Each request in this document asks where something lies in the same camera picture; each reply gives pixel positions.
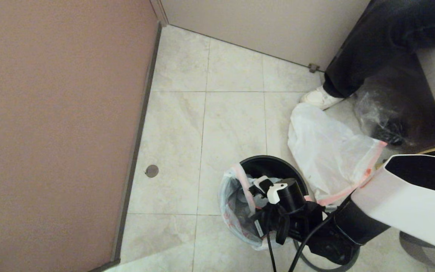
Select translucent red-print trash bag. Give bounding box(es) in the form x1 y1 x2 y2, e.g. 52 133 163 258
219 163 318 251

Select black retaining ring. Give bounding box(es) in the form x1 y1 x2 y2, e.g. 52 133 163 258
293 238 360 272

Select black round trash bin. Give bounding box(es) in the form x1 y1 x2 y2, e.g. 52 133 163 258
239 155 310 199

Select clear plastic bag dark contents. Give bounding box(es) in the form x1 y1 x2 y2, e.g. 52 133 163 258
355 77 429 148

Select white sneaker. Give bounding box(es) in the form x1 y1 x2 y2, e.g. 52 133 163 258
300 86 346 111

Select grey ribbed rounded object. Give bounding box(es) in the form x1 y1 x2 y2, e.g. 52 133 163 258
399 230 435 272

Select person's leg in black trousers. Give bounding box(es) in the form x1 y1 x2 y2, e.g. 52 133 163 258
322 0 435 99

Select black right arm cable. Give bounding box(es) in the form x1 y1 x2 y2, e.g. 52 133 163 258
263 212 341 272

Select white bag with red drawstring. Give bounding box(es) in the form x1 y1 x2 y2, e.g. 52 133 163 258
288 103 387 206

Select grey door frame post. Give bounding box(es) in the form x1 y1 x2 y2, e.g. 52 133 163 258
150 0 170 27

